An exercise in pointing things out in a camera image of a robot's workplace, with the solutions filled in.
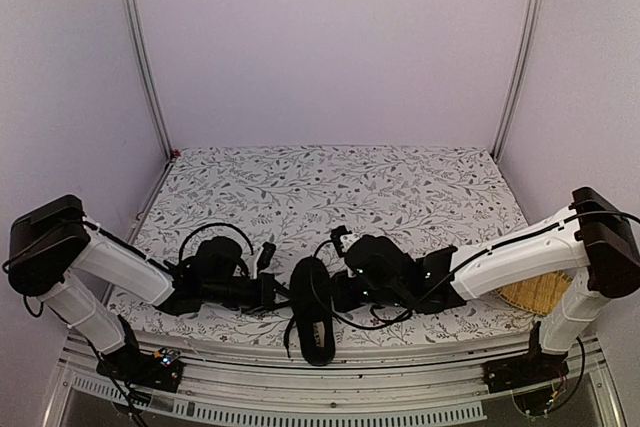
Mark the aluminium frame post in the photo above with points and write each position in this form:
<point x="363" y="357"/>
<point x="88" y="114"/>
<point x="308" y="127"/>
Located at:
<point x="516" y="83"/>
<point x="144" y="68"/>

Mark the left aluminium frame post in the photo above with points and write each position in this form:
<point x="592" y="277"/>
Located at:
<point x="144" y="68"/>

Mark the right aluminium frame post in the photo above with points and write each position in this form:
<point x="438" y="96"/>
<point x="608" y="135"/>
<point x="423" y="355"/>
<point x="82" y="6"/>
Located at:
<point x="516" y="83"/>

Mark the woven bamboo tray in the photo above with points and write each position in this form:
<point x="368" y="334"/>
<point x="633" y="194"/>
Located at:
<point x="538" y="295"/>

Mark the black shoelace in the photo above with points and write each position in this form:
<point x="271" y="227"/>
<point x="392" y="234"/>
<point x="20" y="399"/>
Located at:
<point x="287" y="332"/>

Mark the aluminium front rail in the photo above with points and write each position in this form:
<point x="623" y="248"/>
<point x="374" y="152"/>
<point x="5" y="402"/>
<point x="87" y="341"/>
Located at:
<point x="228" y="384"/>

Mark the black canvas sneaker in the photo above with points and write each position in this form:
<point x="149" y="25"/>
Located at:
<point x="312" y="307"/>

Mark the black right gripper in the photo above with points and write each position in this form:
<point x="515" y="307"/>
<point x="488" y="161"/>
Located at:
<point x="343" y="301"/>

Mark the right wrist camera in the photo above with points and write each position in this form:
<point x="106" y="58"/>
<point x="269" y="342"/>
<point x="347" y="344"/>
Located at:
<point x="343" y="239"/>

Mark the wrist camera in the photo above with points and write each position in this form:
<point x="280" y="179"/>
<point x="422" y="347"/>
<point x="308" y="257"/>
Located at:
<point x="343" y="239"/>
<point x="264" y="257"/>

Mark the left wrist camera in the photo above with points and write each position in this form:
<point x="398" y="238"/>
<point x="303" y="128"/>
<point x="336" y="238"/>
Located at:
<point x="264" y="257"/>

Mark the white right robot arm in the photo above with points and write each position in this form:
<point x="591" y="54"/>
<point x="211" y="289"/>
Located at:
<point x="590" y="237"/>

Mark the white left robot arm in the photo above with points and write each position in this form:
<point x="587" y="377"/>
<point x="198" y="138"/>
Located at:
<point x="53" y="248"/>

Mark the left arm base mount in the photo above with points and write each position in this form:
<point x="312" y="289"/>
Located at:
<point x="160" y="370"/>

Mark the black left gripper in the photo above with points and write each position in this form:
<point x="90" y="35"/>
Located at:
<point x="267" y="286"/>

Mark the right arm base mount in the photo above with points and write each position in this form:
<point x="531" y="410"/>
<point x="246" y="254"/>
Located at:
<point x="519" y="371"/>

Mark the floral patterned table mat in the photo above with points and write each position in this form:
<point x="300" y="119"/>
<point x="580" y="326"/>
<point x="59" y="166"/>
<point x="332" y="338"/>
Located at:
<point x="422" y="198"/>

